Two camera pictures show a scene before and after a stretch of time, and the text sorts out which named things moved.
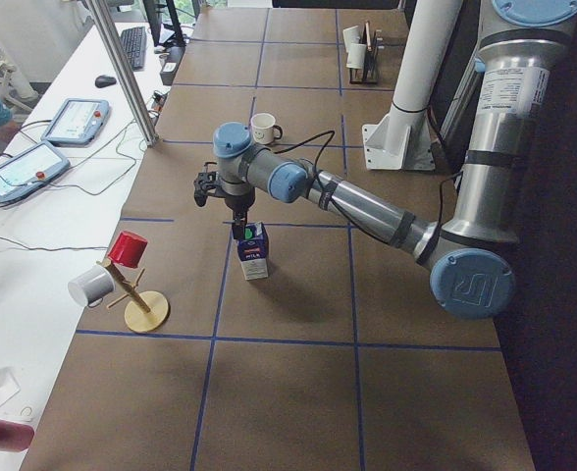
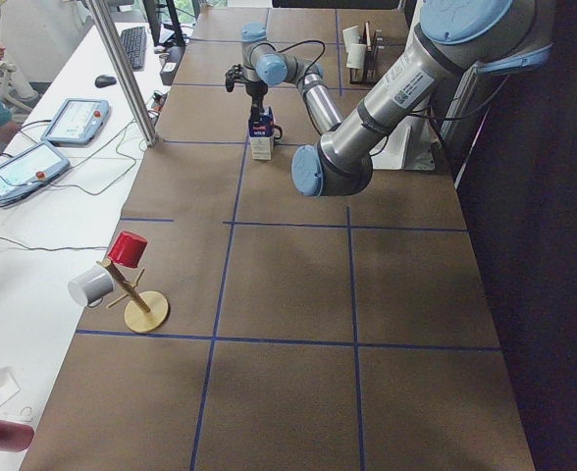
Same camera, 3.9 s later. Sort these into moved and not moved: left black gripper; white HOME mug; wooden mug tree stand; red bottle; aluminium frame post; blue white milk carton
Moved: left black gripper; blue white milk carton
Not moved: wooden mug tree stand; white HOME mug; aluminium frame post; red bottle
